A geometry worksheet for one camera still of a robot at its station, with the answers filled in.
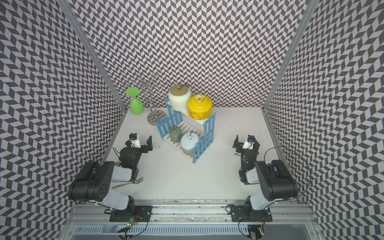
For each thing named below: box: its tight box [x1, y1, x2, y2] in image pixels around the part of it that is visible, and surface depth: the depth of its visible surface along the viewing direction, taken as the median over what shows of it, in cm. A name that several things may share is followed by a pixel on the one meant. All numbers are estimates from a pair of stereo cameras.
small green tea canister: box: [168, 126, 182, 144], surface depth 97 cm
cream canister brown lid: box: [168, 84, 192, 112], surface depth 79 cm
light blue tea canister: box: [180, 131, 199, 156], surface depth 87 cm
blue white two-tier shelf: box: [156, 98, 216, 164], surface depth 95 cm
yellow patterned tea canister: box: [187, 94, 213, 121], surface depth 74 cm
